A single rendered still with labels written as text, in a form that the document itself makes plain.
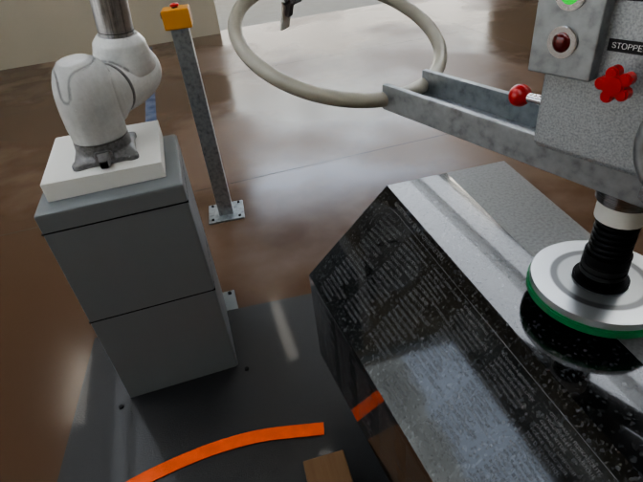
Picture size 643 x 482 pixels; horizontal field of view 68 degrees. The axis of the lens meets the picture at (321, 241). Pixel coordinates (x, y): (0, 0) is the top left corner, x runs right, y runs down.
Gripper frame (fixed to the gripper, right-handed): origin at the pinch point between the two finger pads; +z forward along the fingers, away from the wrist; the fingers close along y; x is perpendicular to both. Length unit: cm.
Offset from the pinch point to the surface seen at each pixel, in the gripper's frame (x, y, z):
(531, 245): -9, 82, 9
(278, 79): -24.1, 25.9, -6.3
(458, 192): 3, 62, 18
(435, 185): 3, 56, 20
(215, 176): 34, -60, 130
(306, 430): -43, 64, 97
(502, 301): -27, 83, 6
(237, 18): -15.6, 6.5, -6.6
